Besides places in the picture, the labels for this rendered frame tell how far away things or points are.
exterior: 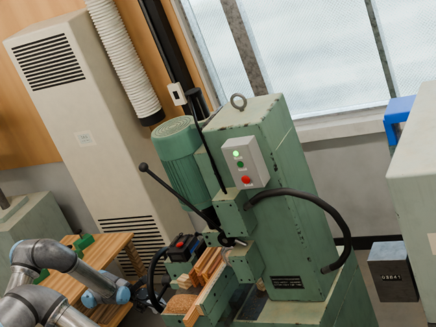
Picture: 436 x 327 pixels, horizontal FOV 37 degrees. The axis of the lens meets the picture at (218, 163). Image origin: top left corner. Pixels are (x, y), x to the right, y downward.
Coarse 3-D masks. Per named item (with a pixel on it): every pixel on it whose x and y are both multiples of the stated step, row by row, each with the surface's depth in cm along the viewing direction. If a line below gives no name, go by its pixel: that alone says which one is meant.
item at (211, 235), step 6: (204, 228) 249; (222, 228) 244; (204, 234) 247; (210, 234) 246; (216, 234) 244; (204, 240) 249; (210, 240) 247; (216, 240) 246; (210, 246) 249; (216, 246) 248; (222, 246) 246
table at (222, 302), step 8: (232, 280) 245; (176, 288) 262; (192, 288) 248; (200, 288) 246; (224, 288) 240; (232, 288) 245; (224, 296) 240; (216, 304) 234; (224, 304) 239; (216, 312) 234; (168, 320) 240; (176, 320) 238; (200, 320) 232; (208, 320) 230; (216, 320) 233
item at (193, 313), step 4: (216, 268) 246; (212, 276) 242; (208, 280) 241; (204, 288) 237; (200, 292) 236; (196, 300) 232; (192, 308) 229; (196, 308) 230; (188, 312) 228; (192, 312) 227; (196, 312) 229; (188, 316) 226; (192, 316) 227; (196, 316) 229; (184, 320) 225; (188, 320) 225; (192, 320) 227; (196, 320) 229; (188, 324) 225; (192, 324) 227
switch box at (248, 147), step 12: (228, 144) 204; (240, 144) 201; (252, 144) 202; (228, 156) 204; (252, 156) 201; (252, 168) 203; (264, 168) 206; (240, 180) 208; (252, 180) 206; (264, 180) 206
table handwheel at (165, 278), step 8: (160, 248) 273; (160, 256) 270; (152, 264) 266; (152, 272) 265; (152, 280) 264; (168, 280) 272; (152, 288) 264; (152, 296) 263; (160, 296) 268; (152, 304) 265; (160, 312) 267
